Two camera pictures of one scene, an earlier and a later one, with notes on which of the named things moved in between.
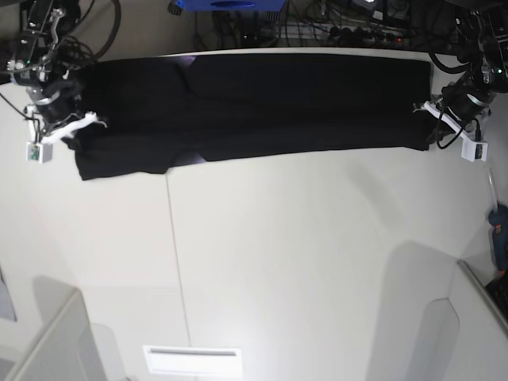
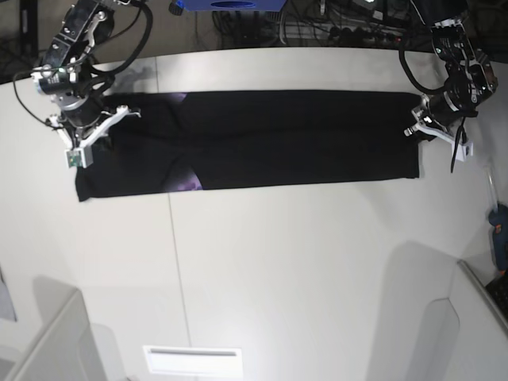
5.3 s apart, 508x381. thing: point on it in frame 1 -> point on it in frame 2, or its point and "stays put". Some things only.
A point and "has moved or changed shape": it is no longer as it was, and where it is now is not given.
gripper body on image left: (54, 113) -> (82, 120)
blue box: (214, 5) stays put
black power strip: (363, 36) stays put
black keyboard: (498, 290) stays put
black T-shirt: (165, 112) has moved or changed shape
